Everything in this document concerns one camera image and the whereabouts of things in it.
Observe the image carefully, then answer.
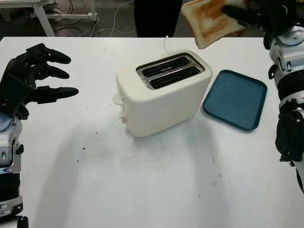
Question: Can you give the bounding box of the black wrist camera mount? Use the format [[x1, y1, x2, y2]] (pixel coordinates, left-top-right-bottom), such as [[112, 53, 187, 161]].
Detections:
[[0, 73, 33, 117], [263, 28, 276, 50]]

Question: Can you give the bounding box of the blue plastic tray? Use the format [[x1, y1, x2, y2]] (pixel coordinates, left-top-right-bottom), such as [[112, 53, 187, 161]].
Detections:
[[201, 69, 268, 132]]

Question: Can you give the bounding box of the person in black trousers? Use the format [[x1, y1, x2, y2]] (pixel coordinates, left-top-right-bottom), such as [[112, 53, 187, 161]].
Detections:
[[133, 0, 183, 38]]

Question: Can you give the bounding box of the white toaster power cord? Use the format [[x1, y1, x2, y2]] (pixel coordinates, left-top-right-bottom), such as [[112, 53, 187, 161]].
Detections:
[[163, 35, 172, 54]]

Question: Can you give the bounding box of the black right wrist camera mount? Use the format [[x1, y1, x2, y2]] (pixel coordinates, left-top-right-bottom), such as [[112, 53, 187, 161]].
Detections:
[[263, 28, 276, 50]]

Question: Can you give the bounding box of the white floor cable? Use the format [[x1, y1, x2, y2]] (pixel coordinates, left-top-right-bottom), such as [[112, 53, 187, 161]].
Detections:
[[112, 6, 136, 37]]

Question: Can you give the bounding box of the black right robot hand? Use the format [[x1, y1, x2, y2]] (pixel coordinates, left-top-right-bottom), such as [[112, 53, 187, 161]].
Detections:
[[222, 0, 297, 34]]

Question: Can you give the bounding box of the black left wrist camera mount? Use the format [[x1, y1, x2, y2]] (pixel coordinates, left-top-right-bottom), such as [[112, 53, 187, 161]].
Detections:
[[0, 73, 33, 117]]

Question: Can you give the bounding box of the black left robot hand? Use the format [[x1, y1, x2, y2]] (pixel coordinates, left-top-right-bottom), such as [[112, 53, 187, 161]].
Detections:
[[0, 42, 79, 120]]

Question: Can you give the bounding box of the white two-slot toaster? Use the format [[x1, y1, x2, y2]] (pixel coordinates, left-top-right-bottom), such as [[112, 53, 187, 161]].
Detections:
[[111, 49, 213, 138]]

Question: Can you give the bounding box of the toast slice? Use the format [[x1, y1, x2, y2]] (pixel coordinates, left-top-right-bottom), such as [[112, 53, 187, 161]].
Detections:
[[181, 0, 250, 50]]

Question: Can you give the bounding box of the white desk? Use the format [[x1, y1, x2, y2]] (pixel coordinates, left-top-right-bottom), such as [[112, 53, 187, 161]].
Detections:
[[0, 0, 98, 37]]

